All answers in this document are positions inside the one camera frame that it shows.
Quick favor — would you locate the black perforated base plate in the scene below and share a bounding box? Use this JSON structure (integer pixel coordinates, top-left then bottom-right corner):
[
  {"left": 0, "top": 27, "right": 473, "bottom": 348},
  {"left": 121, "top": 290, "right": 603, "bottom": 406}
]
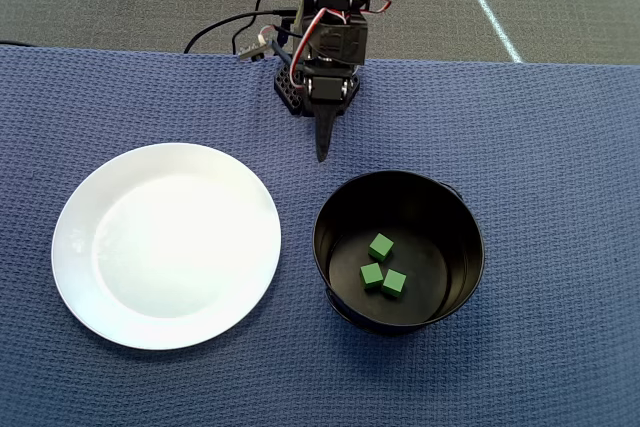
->
[{"left": 272, "top": 62, "right": 362, "bottom": 119}]

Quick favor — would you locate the red white gripper servo wire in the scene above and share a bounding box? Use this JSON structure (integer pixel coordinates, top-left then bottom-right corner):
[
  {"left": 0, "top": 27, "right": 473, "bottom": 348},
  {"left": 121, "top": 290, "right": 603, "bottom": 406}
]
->
[{"left": 289, "top": 6, "right": 351, "bottom": 79}]

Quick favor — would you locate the small wrist camera board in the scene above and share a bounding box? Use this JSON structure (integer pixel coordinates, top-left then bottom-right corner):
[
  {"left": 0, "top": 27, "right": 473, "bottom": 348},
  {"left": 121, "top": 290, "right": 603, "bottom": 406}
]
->
[{"left": 237, "top": 26, "right": 281, "bottom": 62}]

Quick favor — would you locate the white round plate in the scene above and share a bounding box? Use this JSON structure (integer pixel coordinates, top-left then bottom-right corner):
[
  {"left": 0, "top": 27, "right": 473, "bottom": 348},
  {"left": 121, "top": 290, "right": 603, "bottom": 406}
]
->
[{"left": 50, "top": 142, "right": 283, "bottom": 351}]

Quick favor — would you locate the blue woven tablecloth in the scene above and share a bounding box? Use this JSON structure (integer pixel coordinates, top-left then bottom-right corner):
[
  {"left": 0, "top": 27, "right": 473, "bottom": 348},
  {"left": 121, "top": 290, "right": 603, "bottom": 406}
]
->
[{"left": 0, "top": 44, "right": 640, "bottom": 427}]

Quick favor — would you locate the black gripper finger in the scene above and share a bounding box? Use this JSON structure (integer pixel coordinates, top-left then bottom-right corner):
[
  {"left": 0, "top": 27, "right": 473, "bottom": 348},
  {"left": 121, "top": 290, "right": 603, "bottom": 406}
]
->
[
  {"left": 313, "top": 106, "right": 329, "bottom": 163},
  {"left": 327, "top": 106, "right": 347, "bottom": 149}
]

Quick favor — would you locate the green cube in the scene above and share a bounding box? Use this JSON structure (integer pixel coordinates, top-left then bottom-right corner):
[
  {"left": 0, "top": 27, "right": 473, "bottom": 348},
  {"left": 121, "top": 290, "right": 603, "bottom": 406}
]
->
[
  {"left": 367, "top": 232, "right": 395, "bottom": 262},
  {"left": 381, "top": 268, "right": 408, "bottom": 298},
  {"left": 359, "top": 262, "right": 385, "bottom": 292}
]

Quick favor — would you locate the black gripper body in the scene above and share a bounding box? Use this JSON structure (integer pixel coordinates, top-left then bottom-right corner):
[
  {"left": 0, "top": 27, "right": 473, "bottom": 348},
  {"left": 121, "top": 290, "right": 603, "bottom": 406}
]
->
[{"left": 303, "top": 62, "right": 354, "bottom": 111}]

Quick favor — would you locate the black metal bucket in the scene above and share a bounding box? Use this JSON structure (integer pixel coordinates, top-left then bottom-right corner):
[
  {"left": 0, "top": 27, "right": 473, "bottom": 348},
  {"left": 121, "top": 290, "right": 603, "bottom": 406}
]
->
[{"left": 311, "top": 169, "right": 486, "bottom": 337}]

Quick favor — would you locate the thick black cable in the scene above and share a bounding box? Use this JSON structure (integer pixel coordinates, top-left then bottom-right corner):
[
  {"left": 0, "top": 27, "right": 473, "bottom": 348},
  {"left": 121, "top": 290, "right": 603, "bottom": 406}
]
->
[{"left": 183, "top": 9, "right": 301, "bottom": 55}]

